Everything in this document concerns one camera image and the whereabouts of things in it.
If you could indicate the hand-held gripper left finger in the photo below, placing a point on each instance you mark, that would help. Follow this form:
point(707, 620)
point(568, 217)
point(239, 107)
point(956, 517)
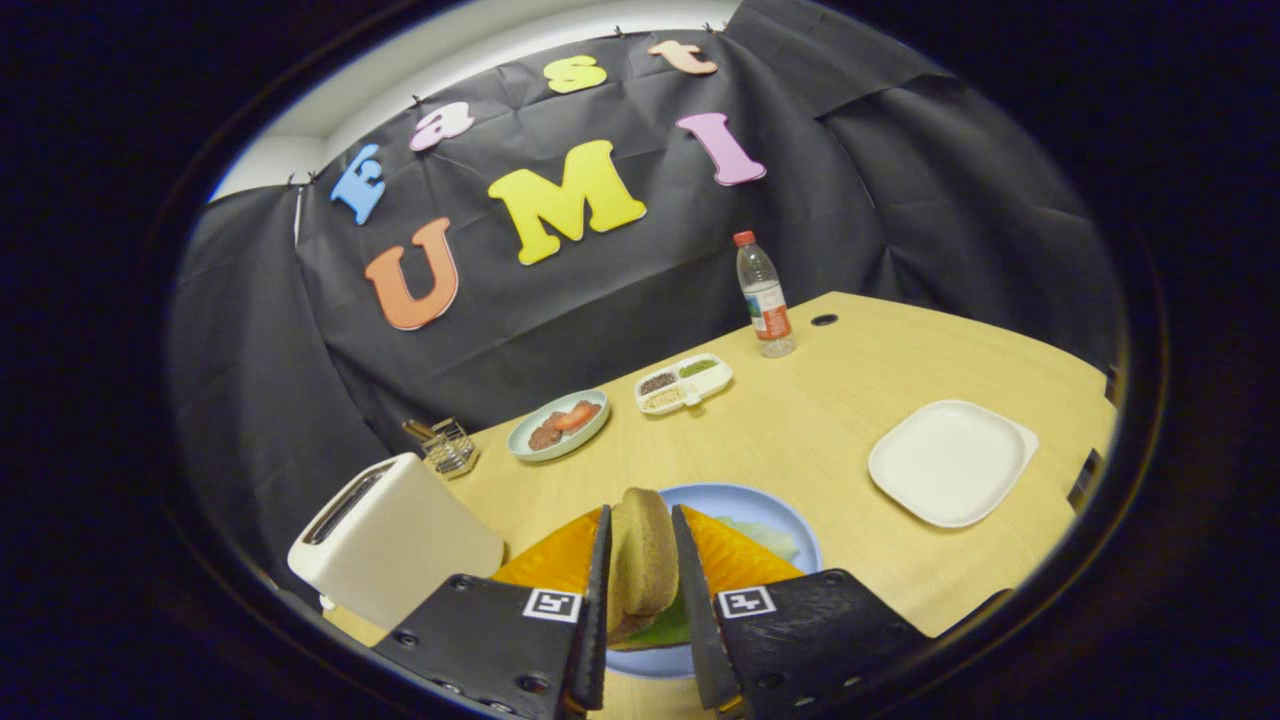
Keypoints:
point(597, 620)

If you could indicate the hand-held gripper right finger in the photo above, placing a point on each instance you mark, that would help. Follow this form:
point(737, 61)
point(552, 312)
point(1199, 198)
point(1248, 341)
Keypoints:
point(705, 650)

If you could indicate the green lettuce leaf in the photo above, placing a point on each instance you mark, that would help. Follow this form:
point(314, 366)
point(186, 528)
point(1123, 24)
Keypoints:
point(668, 630)

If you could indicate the brown bread slice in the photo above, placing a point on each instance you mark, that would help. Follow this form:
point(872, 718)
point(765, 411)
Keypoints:
point(645, 550)

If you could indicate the square brown toast slice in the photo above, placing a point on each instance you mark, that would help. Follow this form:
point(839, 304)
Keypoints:
point(625, 630)

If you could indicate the blue plate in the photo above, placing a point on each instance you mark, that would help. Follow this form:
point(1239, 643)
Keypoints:
point(740, 505)

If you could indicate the dark red meat slice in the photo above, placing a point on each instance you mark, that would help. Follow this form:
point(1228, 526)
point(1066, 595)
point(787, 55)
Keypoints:
point(545, 437)

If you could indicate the pale green plate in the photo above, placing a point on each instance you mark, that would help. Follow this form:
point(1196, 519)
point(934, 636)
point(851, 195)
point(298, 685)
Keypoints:
point(521, 433)

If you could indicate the white toaster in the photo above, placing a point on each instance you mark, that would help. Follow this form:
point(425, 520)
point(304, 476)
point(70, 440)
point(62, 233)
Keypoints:
point(410, 540)

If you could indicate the white divided condiment dish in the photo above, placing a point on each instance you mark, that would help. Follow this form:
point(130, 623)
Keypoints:
point(715, 380)

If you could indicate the white square plate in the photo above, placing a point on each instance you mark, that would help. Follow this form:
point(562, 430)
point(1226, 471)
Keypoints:
point(950, 462)

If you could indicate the clear red-capped water bottle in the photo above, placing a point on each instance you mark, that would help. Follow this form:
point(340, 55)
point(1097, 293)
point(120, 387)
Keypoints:
point(768, 310)

